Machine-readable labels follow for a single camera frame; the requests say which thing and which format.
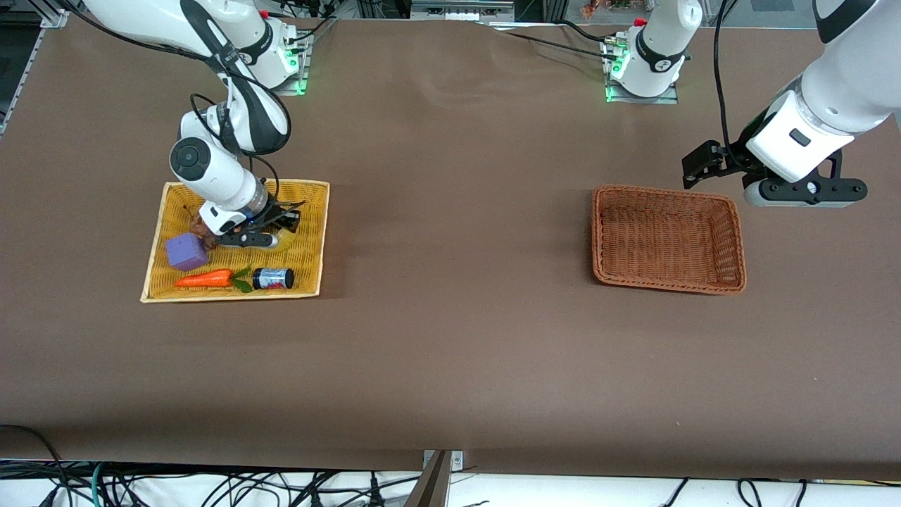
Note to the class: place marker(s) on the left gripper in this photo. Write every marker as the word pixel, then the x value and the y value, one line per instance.
pixel 739 156

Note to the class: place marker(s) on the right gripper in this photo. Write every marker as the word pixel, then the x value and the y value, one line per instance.
pixel 279 215

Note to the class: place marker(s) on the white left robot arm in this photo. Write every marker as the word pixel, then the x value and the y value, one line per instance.
pixel 845 91

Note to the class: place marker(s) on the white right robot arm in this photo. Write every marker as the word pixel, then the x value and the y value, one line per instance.
pixel 211 165

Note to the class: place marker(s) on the small jar with black lid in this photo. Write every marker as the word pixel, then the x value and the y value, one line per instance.
pixel 273 279

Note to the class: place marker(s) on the brown toy lion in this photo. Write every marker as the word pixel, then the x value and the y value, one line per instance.
pixel 200 227

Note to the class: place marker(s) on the orange toy carrot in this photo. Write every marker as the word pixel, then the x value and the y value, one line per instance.
pixel 204 279

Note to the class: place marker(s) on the purple foam block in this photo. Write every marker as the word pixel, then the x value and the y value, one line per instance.
pixel 186 252

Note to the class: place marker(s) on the yellow woven basket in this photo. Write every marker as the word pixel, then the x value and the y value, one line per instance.
pixel 303 267

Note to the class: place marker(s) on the brown woven basket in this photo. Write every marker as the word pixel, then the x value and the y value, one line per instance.
pixel 669 239

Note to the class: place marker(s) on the dark metal beam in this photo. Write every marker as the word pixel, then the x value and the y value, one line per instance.
pixel 429 489

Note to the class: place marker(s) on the grey equipment box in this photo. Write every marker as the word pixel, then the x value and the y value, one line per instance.
pixel 461 8

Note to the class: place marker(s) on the aluminium frame rail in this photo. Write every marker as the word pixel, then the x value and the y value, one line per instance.
pixel 21 77

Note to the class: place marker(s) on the metal table bracket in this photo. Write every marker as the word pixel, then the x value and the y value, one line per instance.
pixel 456 459

